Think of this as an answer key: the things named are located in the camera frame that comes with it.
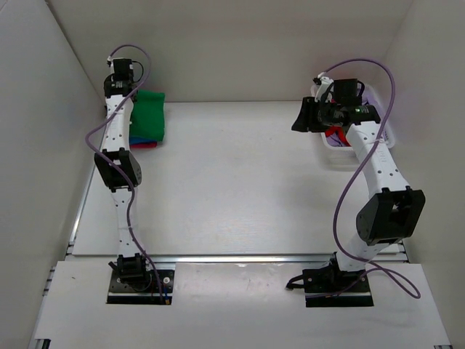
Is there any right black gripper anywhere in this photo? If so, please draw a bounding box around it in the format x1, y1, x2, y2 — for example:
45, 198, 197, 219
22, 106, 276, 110
292, 98, 340, 134

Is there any green t shirt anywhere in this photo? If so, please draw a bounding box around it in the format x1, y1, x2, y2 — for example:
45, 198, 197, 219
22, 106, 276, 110
129, 90, 165, 143

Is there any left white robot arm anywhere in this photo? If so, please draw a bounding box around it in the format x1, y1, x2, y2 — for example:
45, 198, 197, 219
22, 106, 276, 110
94, 58, 152, 292

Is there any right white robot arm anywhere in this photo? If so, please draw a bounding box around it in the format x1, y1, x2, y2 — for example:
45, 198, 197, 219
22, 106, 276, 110
292, 76, 426, 297

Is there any red t shirt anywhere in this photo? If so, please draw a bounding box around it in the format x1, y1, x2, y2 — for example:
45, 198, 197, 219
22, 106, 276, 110
325, 126, 344, 137

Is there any white plastic basket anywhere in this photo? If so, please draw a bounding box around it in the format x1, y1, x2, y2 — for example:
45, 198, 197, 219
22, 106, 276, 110
321, 84, 395, 151

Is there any folded blue t shirt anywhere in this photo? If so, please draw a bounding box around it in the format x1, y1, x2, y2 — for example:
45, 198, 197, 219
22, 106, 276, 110
129, 137, 157, 145

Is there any lilac t shirt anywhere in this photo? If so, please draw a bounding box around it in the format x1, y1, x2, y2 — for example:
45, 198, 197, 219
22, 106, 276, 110
325, 81, 381, 148

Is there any folded pink t shirt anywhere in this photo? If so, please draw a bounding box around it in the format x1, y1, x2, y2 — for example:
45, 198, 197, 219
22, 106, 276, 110
130, 142, 158, 149

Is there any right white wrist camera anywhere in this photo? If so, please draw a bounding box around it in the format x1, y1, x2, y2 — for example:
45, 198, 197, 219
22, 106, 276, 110
314, 72, 333, 103

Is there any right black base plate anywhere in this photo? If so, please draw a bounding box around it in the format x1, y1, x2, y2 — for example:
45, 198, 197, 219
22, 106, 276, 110
286, 261, 374, 308

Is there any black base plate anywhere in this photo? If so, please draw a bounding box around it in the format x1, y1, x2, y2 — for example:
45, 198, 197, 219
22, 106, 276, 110
286, 261, 374, 308
106, 263, 175, 305

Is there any silver aluminium rail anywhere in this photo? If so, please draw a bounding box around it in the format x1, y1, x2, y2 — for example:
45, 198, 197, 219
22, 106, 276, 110
151, 254, 331, 264

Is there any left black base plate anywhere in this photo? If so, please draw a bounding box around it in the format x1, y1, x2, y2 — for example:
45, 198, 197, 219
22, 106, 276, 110
106, 263, 175, 305

